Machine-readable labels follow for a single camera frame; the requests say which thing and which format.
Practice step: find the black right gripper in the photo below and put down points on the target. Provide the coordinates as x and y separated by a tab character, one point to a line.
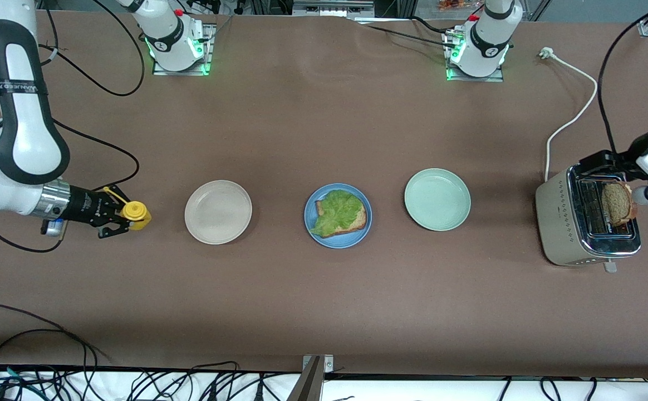
83	206

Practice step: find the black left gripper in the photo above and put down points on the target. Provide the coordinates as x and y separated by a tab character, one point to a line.
618	160

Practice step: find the yellow mustard squeeze bottle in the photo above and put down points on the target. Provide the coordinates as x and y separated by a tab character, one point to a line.
134	211

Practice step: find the brown toast bread slice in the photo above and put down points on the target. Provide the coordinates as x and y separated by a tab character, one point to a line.
362	220
616	203

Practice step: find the green lettuce leaf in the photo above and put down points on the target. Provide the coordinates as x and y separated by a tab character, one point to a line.
338	211

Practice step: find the beige round plate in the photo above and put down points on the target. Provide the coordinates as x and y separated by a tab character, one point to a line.
218	212

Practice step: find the mint green round plate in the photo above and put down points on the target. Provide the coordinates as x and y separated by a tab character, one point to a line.
437	199

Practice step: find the blue round plate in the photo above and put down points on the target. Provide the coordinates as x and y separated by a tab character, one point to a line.
335	242

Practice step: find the beige chrome two-slot toaster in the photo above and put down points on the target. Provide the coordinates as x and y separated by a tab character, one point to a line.
558	223

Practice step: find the orange snack packet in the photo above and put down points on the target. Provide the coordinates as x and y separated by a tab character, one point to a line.
457	4

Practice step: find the grey power strip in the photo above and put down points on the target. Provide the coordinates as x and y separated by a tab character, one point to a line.
332	8

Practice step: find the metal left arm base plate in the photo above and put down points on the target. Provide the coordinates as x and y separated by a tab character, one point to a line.
496	76

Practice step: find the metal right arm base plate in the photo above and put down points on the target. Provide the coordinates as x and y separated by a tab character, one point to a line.
207	55

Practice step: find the aluminium post with bracket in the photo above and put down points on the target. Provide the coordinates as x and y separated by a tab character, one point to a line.
310	384

